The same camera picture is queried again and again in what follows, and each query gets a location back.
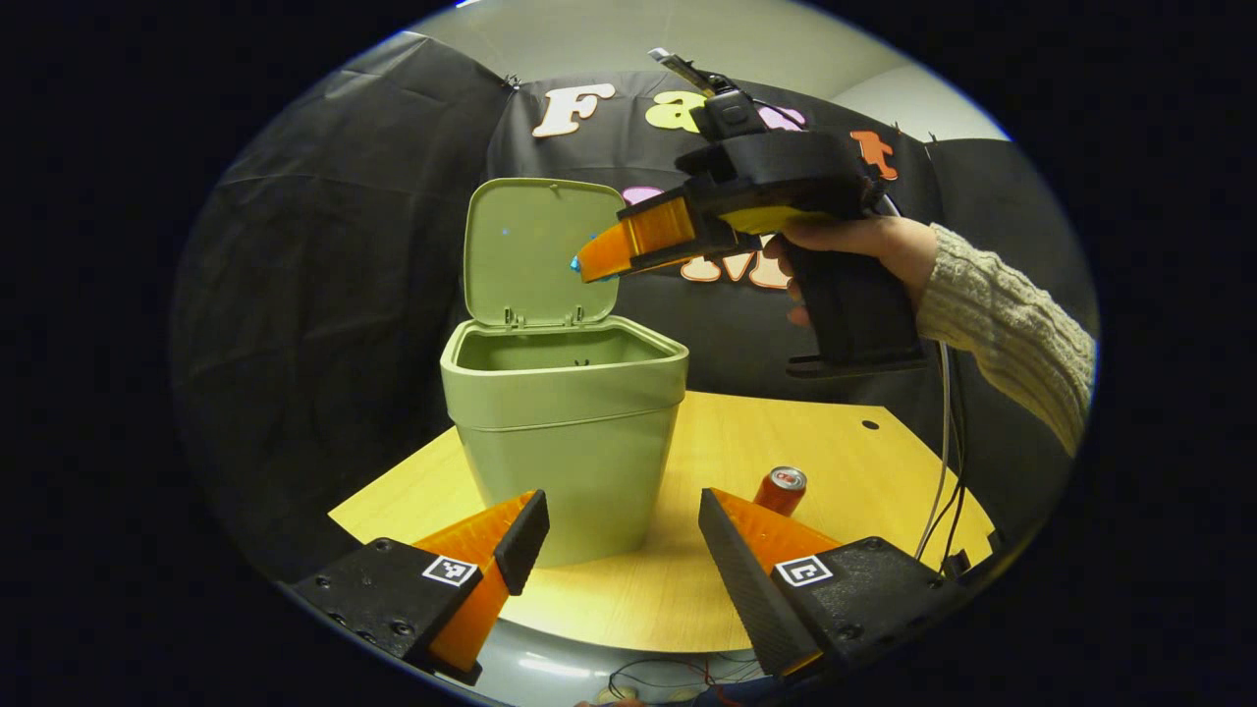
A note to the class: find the red pop can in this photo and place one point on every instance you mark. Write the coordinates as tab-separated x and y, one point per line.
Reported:
781	491

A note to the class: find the green desktop garbage bin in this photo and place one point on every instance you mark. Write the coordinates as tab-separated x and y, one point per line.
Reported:
570	462

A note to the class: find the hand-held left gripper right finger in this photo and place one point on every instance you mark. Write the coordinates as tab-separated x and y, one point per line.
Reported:
737	574

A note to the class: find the wooden desktop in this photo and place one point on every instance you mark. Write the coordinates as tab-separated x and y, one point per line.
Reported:
864	462

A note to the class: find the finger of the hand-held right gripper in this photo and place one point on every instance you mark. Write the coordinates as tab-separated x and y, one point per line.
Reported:
648	236

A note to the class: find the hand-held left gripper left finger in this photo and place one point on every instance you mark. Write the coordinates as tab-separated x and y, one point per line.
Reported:
520	540

